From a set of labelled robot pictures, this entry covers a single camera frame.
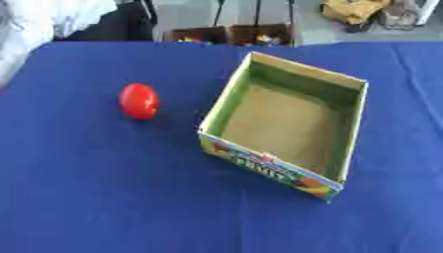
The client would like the open green cardboard box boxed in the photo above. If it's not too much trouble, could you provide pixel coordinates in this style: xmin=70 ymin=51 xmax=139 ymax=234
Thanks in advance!
xmin=197 ymin=50 xmax=371 ymax=203

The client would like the brown cardboard storage box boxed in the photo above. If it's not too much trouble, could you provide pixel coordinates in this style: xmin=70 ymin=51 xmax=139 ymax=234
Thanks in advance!
xmin=228 ymin=23 xmax=297 ymax=47
xmin=162 ymin=26 xmax=230 ymax=45

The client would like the red toy tomato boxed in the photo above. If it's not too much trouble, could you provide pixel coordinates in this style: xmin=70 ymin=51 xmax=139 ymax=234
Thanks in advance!
xmin=118 ymin=82 xmax=161 ymax=121

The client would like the black tripod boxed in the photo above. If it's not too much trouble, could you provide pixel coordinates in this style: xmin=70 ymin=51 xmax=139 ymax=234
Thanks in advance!
xmin=213 ymin=0 xmax=298 ymax=28

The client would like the yellow bag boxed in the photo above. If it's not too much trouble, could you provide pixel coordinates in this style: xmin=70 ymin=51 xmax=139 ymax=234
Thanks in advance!
xmin=319 ymin=0 xmax=394 ymax=26

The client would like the person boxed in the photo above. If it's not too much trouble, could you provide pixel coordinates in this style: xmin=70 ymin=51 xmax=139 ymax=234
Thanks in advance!
xmin=0 ymin=0 xmax=156 ymax=89

